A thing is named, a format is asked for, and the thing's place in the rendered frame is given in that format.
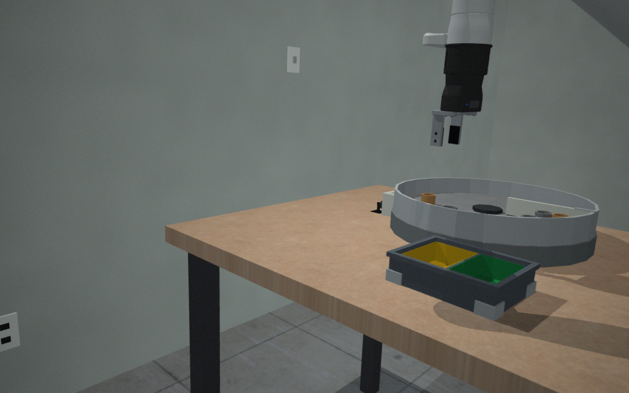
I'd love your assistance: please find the dark grey divided bin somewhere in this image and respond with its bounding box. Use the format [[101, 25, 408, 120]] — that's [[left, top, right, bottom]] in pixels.
[[385, 235, 540, 321]]

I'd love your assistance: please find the grey round turntable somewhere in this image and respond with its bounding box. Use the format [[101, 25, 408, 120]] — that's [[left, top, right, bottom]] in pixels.
[[371, 177, 599, 267]]

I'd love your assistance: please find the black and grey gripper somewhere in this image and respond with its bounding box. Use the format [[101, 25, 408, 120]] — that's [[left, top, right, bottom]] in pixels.
[[423, 13, 494, 146]]

